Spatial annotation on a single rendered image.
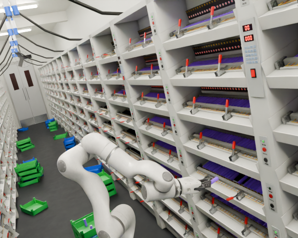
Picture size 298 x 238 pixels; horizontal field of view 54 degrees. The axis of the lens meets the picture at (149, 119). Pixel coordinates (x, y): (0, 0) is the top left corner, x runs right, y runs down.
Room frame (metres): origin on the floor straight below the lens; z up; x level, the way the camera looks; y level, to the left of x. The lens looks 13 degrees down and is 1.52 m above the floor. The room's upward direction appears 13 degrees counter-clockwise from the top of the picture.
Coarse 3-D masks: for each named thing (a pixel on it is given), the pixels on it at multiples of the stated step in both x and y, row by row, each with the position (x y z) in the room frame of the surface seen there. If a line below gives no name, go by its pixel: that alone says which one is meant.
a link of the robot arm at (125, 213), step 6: (120, 204) 1.39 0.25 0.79; (126, 204) 1.39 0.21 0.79; (114, 210) 1.34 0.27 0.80; (120, 210) 1.33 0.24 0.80; (126, 210) 1.34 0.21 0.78; (132, 210) 1.37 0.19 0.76; (120, 216) 1.29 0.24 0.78; (126, 216) 1.31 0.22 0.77; (132, 216) 1.34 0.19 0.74; (126, 222) 1.29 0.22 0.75; (132, 222) 1.33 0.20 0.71; (126, 228) 1.28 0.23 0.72; (132, 228) 1.33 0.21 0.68; (126, 234) 1.32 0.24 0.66; (132, 234) 1.32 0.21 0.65
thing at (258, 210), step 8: (200, 160) 1.68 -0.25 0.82; (208, 160) 1.70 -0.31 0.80; (192, 168) 1.65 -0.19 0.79; (192, 176) 1.62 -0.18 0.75; (200, 176) 1.58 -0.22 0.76; (248, 176) 1.38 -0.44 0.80; (216, 184) 1.44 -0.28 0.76; (216, 192) 1.41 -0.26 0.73; (224, 192) 1.35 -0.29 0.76; (232, 192) 1.32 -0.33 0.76; (232, 200) 1.29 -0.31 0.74; (240, 200) 1.24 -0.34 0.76; (248, 200) 1.22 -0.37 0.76; (248, 208) 1.18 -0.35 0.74; (256, 208) 1.15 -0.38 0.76; (264, 208) 1.08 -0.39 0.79; (256, 216) 1.15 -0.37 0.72; (264, 216) 1.09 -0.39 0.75
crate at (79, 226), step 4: (88, 216) 2.12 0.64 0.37; (92, 216) 2.13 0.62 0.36; (80, 220) 2.08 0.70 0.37; (88, 220) 2.11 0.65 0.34; (92, 220) 2.13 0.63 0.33; (72, 224) 2.05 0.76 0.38; (76, 224) 2.06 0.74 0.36; (80, 224) 2.08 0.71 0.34; (84, 224) 2.09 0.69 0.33; (88, 224) 2.08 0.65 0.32; (92, 224) 2.07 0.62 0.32; (76, 228) 2.04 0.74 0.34; (80, 228) 2.05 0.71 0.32; (84, 228) 2.04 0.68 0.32; (88, 228) 2.03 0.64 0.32; (76, 232) 2.00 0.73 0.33; (80, 232) 1.88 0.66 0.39; (84, 232) 1.98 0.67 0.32; (88, 232) 1.91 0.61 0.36; (92, 232) 1.92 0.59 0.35; (80, 236) 1.91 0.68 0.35; (84, 236) 1.89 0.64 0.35; (88, 236) 1.90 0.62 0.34
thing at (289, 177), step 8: (296, 152) 1.03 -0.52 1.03; (288, 160) 1.02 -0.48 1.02; (296, 160) 1.03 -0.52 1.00; (280, 168) 1.00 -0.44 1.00; (288, 168) 1.00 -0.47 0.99; (296, 168) 1.00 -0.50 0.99; (280, 176) 1.00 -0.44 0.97; (288, 176) 1.00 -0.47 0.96; (296, 176) 0.98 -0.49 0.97; (280, 184) 0.99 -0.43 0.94; (288, 184) 0.96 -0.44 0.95; (296, 184) 0.94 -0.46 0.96; (296, 192) 0.94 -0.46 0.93
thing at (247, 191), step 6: (198, 168) 1.63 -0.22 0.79; (210, 174) 1.51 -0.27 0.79; (216, 174) 1.49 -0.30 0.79; (222, 180) 1.41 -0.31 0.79; (228, 180) 1.39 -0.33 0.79; (234, 186) 1.33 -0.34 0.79; (240, 186) 1.30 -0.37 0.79; (246, 192) 1.25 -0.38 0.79; (252, 192) 1.22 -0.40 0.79; (258, 198) 1.18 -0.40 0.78
